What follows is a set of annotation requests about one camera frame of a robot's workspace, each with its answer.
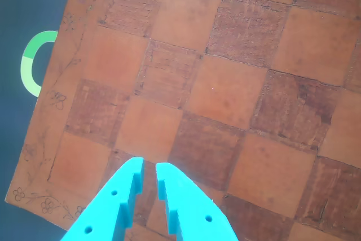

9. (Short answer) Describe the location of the green ring sticker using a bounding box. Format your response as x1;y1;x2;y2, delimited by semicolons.
20;30;59;98

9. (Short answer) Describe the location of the wooden chessboard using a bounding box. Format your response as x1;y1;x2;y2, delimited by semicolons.
4;0;361;241

